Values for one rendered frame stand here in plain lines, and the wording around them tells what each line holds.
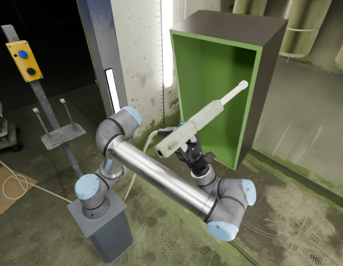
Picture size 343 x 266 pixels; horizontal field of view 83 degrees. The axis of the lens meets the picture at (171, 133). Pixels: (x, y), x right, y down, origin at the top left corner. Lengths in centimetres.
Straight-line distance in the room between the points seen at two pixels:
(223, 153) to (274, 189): 76
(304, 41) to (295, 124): 88
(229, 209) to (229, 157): 137
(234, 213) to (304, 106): 208
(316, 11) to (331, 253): 208
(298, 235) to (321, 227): 26
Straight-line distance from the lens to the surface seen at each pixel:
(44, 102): 195
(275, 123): 266
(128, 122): 88
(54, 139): 196
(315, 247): 237
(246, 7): 253
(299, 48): 237
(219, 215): 70
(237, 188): 77
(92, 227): 149
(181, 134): 64
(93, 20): 171
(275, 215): 236
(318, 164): 263
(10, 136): 344
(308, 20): 232
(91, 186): 133
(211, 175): 79
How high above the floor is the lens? 193
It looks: 40 degrees down
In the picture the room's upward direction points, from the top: straight up
